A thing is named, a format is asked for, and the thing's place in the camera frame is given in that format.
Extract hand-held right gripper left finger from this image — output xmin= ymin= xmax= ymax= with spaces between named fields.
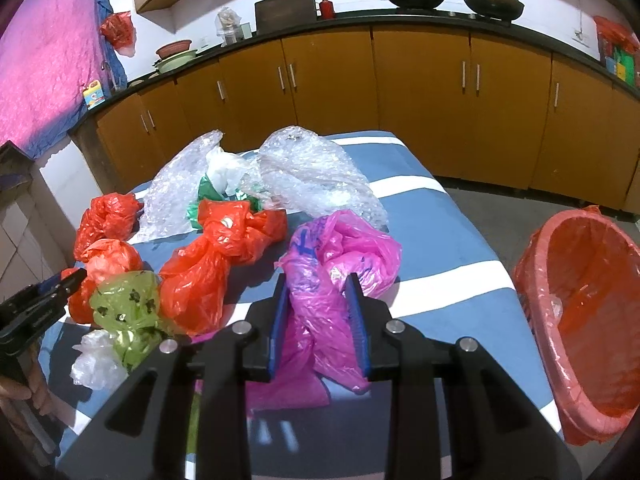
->
xmin=55 ymin=274 xmax=292 ymax=480

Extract hanging red plastic bag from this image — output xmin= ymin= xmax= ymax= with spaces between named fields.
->
xmin=100 ymin=11 xmax=137 ymax=57

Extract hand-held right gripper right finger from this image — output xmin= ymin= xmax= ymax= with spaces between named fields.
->
xmin=344 ymin=272 xmax=584 ymax=480

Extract small red plastic bag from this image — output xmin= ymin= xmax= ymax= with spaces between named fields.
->
xmin=74 ymin=192 xmax=143 ymax=261

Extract pink cloth with blue border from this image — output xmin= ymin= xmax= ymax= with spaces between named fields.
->
xmin=0 ymin=0 xmax=128 ymax=158

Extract person's left hand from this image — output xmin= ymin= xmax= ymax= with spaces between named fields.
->
xmin=0 ymin=352 xmax=53 ymax=418

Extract red plastic bin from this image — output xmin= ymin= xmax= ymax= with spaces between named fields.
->
xmin=514 ymin=205 xmax=640 ymax=447

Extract black kitchen countertop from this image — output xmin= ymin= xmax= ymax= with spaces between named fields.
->
xmin=70 ymin=6 xmax=640 ymax=136

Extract red basin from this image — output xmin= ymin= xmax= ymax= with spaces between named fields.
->
xmin=156 ymin=40 xmax=193 ymax=59

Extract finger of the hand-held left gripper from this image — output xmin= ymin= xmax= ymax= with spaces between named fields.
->
xmin=30 ymin=267 xmax=87 ymax=311

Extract light green plastic bag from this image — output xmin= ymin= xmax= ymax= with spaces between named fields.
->
xmin=90 ymin=270 xmax=176 ymax=373

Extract dark green plastic bag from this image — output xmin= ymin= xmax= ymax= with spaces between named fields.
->
xmin=186 ymin=175 xmax=266 ymax=231

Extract white crumpled plastic bag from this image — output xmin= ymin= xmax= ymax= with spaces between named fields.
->
xmin=206 ymin=147 xmax=261 ymax=196

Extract small white plastic bag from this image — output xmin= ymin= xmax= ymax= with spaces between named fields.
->
xmin=70 ymin=329 xmax=128 ymax=391

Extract red bag on packets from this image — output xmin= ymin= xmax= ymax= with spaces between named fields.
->
xmin=594 ymin=16 xmax=640 ymax=55

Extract pink plastic bag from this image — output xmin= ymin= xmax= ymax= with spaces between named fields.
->
xmin=245 ymin=210 xmax=403 ymax=411

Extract wooden lower kitchen cabinets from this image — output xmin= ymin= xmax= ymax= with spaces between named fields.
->
xmin=95 ymin=22 xmax=640 ymax=211

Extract clear plastic jar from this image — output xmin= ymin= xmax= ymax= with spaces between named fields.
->
xmin=216 ymin=7 xmax=243 ymax=46

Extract yellow box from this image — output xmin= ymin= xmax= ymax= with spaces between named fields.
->
xmin=82 ymin=80 xmax=104 ymax=108

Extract clear bubble wrap sheet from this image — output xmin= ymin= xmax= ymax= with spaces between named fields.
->
xmin=257 ymin=126 xmax=390 ymax=231

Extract dark cutting board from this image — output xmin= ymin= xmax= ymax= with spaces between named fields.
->
xmin=254 ymin=0 xmax=317 ymax=35

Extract blue white striped table cloth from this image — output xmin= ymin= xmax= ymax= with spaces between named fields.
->
xmin=37 ymin=130 xmax=557 ymax=480

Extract pale orange plastic bag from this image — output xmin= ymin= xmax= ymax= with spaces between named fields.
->
xmin=67 ymin=239 xmax=145 ymax=325

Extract large red plastic bag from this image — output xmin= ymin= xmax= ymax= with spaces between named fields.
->
xmin=159 ymin=199 xmax=288 ymax=337

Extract clear plastic bag left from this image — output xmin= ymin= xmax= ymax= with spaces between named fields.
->
xmin=136 ymin=130 xmax=223 ymax=243

